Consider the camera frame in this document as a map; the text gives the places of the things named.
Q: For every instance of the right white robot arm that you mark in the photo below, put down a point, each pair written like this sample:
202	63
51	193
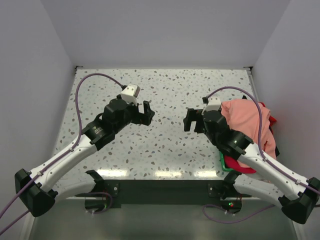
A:
296	195

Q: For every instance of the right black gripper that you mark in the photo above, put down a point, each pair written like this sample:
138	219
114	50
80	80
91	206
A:
193	115

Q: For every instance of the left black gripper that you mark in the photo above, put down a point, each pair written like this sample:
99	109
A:
144	118

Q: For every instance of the black t shirt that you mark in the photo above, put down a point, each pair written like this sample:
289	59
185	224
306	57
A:
275	140

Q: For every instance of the red t shirt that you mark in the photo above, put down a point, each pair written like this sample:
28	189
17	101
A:
271	119

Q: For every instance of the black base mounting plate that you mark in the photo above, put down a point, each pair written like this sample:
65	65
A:
113	193

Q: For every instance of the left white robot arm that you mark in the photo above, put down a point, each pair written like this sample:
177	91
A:
35	187

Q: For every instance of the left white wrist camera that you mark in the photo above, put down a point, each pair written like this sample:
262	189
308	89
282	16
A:
130	93

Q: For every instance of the magenta t shirt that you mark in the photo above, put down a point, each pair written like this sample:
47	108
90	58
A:
233	164

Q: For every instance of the salmon pink t shirt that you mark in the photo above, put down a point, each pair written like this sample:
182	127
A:
228	110

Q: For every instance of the green plastic bin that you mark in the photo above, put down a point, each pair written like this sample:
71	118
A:
223	164

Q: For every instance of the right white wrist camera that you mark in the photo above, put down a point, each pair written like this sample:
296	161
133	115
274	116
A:
212	103

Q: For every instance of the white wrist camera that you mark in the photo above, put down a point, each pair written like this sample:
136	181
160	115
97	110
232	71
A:
212	103
130	93

